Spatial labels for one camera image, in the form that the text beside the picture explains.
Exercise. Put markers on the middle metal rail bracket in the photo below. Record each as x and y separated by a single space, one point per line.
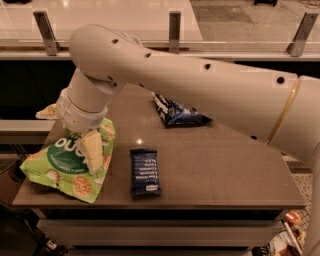
174 31

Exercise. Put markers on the dark blue snack bar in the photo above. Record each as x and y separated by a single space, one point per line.
145 176

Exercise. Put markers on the metal rail bracket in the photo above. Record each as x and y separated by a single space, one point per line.
51 45
174 31
298 43

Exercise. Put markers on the left metal rail bracket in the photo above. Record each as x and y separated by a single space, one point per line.
51 45

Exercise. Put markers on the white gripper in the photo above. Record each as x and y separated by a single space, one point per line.
79 115

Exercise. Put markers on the dark blue snack bag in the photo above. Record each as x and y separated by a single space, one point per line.
176 114

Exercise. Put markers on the green rice chip bag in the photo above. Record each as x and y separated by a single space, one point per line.
62 166

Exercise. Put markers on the glass railing panel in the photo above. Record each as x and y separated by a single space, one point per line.
232 22

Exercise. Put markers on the right metal rail bracket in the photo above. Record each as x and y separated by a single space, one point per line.
298 43

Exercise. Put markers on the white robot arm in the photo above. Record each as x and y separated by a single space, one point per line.
279 108

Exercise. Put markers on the wire basket with groceries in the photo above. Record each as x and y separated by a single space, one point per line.
290 241

